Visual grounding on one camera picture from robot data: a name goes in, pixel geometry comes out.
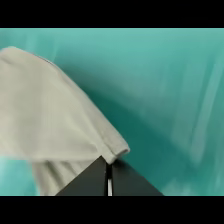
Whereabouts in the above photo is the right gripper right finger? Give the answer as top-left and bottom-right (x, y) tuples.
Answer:
(111, 157), (164, 197)

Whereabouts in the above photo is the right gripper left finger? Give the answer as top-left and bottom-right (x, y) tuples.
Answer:
(55, 155), (108, 197)

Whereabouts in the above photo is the white T-shirt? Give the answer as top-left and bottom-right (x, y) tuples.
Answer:
(0, 45), (131, 197)

